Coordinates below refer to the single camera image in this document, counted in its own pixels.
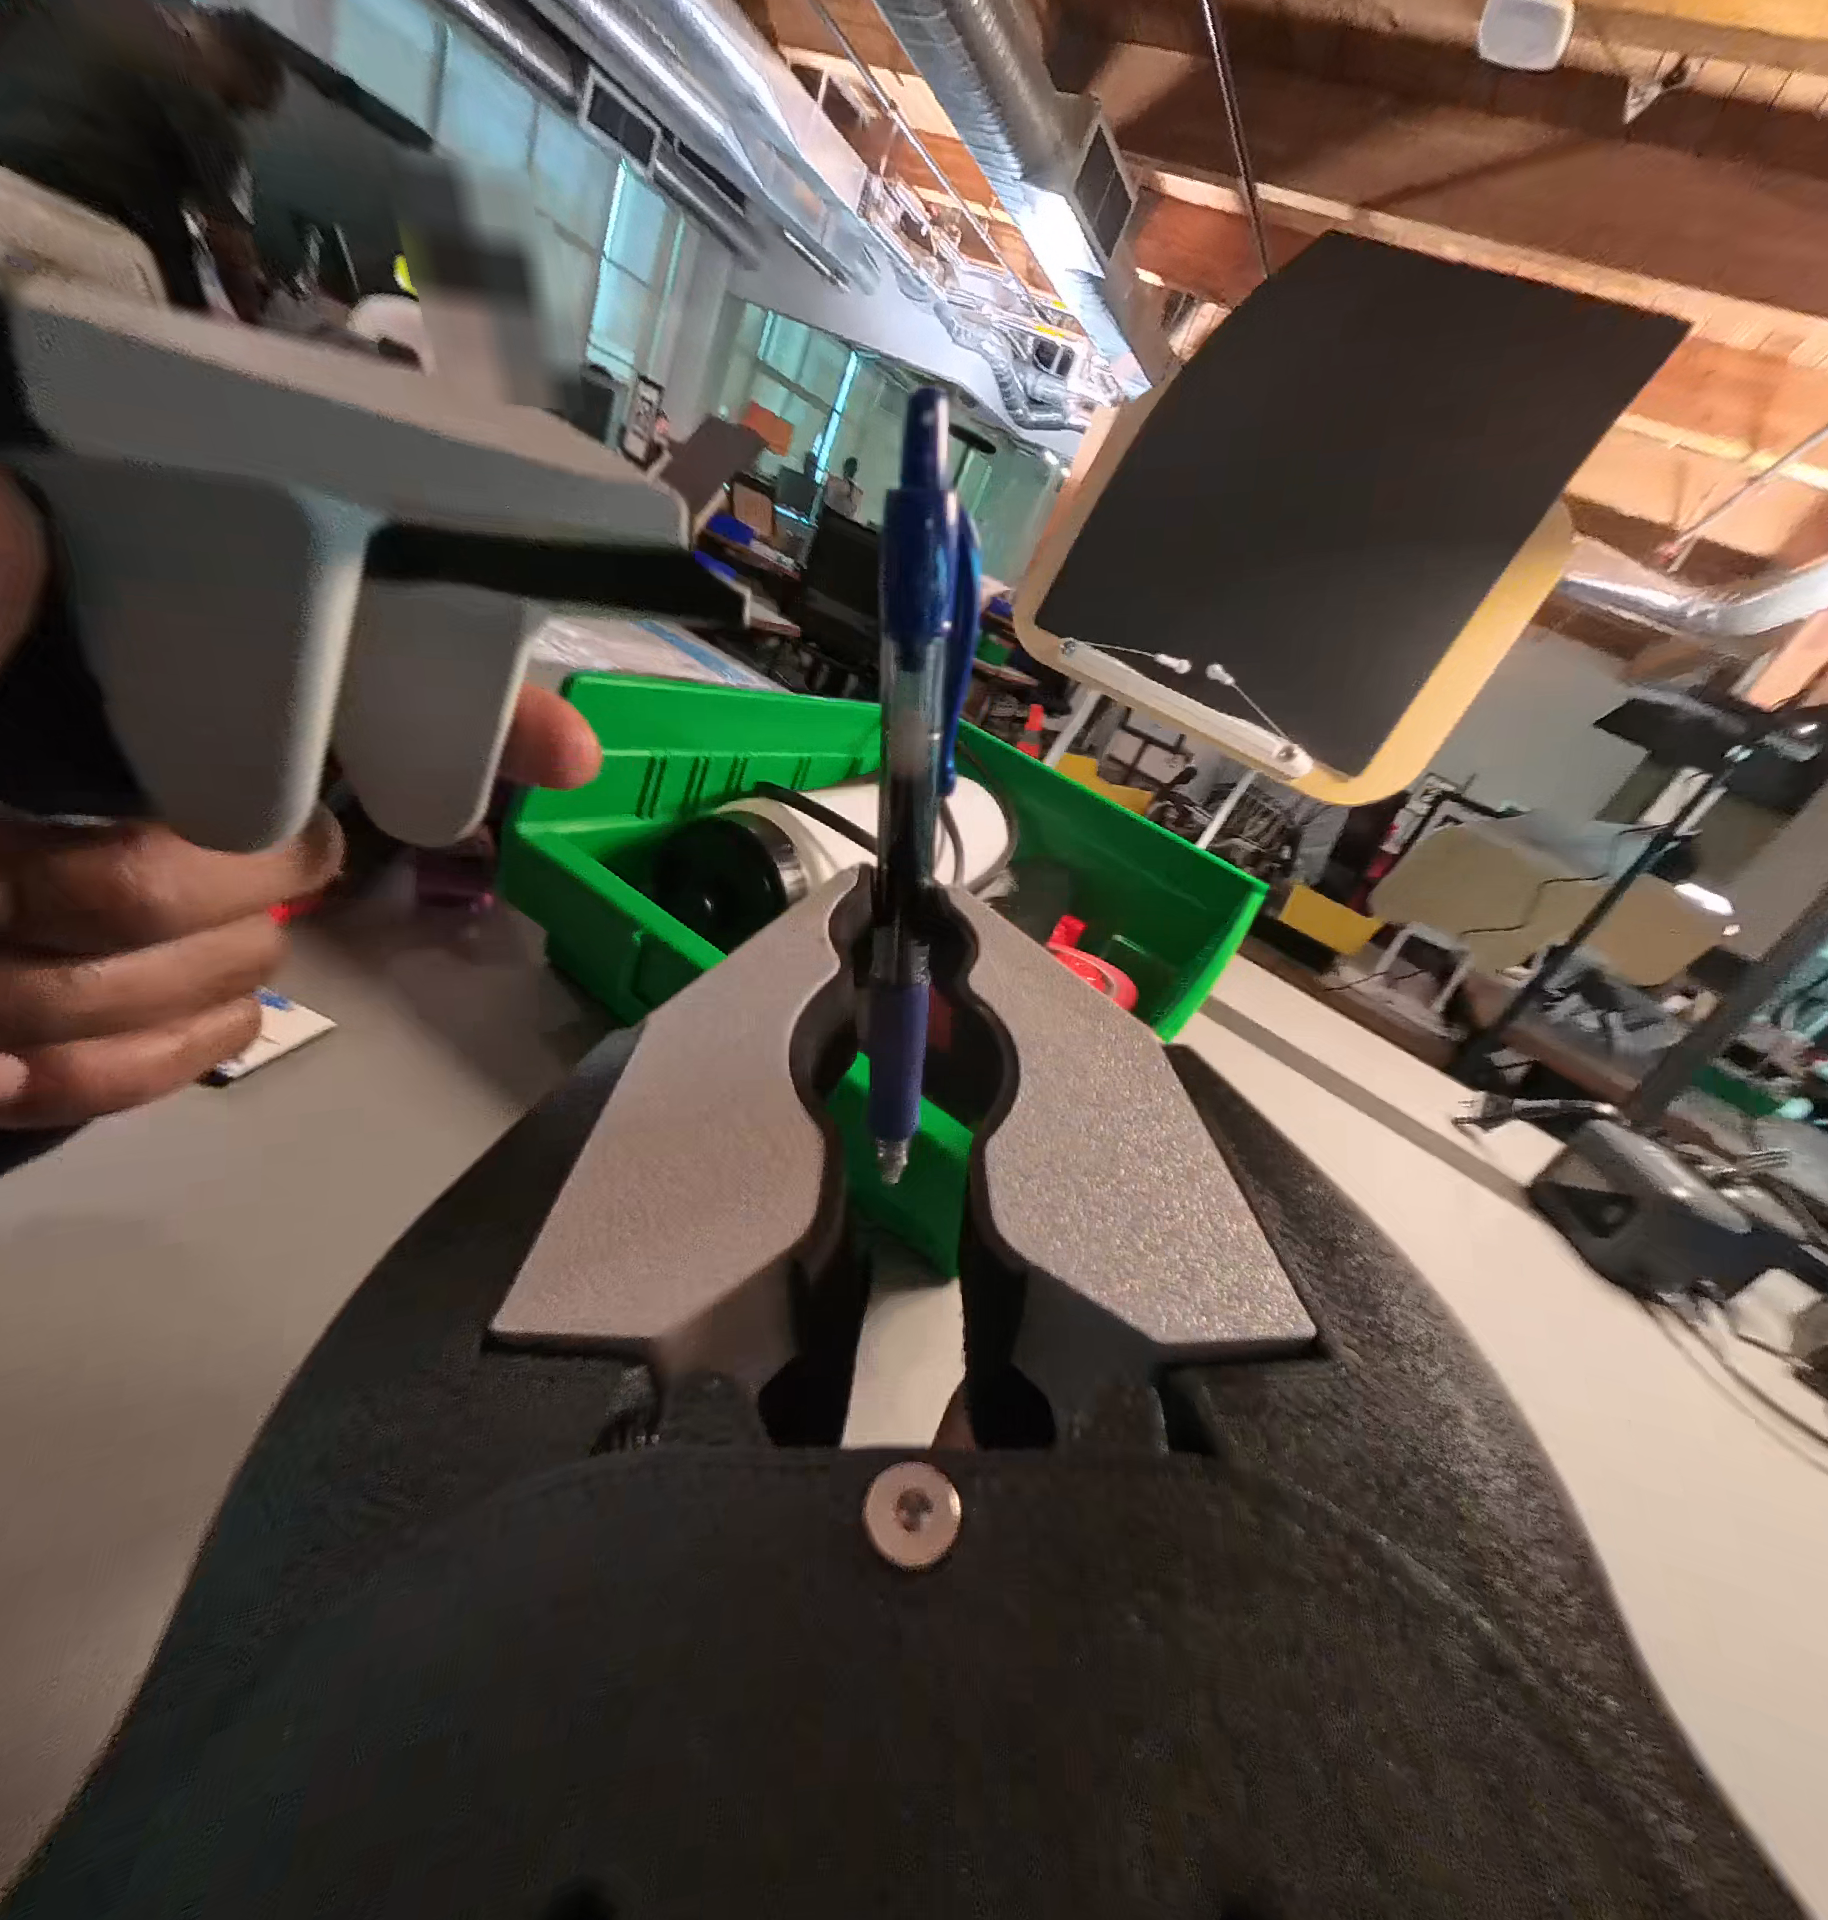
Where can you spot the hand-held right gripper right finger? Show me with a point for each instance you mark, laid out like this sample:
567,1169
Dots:
1143,1199

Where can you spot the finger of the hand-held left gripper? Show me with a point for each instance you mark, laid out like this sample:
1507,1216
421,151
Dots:
226,692
316,420

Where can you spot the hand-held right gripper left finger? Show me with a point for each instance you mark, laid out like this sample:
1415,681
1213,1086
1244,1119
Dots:
676,1199

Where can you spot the green plastic bin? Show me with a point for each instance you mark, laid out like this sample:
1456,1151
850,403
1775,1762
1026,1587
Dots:
676,737

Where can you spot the person's left hand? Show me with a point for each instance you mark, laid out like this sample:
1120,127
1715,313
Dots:
104,960

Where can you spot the red round tool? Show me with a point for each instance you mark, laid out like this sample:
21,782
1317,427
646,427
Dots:
1095,975

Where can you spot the white card with blue print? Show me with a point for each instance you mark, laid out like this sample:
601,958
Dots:
278,1041

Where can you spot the white cylinder with black cap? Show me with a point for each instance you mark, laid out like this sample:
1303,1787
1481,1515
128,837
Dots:
763,855

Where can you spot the printed paper sheet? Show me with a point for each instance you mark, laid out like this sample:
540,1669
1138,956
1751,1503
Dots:
662,653

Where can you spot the pale yellow board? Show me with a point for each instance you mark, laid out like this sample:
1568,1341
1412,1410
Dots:
1516,899

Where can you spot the grey metal box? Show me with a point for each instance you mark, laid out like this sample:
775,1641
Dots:
1636,1199

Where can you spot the black monitor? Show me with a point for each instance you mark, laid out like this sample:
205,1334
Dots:
842,587

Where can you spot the black panel with pale rim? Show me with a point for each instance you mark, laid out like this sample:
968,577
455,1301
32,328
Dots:
1336,512

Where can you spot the white ceiling sensor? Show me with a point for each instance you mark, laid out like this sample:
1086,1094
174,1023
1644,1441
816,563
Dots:
1525,30

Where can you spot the large silver air duct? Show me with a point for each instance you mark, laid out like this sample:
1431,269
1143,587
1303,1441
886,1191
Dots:
1004,151

